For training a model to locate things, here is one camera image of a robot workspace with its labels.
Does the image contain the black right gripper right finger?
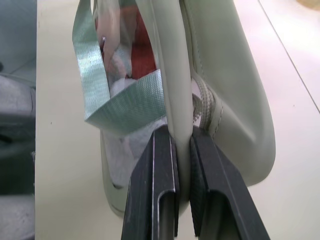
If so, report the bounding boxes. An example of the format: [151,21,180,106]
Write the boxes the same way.
[189,133,273,240]

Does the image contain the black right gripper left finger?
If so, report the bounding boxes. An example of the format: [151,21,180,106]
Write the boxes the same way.
[120,129,181,240]

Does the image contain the green woven strap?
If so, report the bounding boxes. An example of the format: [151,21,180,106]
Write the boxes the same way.
[72,0,168,131]

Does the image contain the red and white plush toy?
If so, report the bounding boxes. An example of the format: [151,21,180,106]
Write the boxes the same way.
[96,0,161,97]

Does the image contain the pale green zip pouch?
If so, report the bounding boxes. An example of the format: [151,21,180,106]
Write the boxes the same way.
[99,0,278,215]

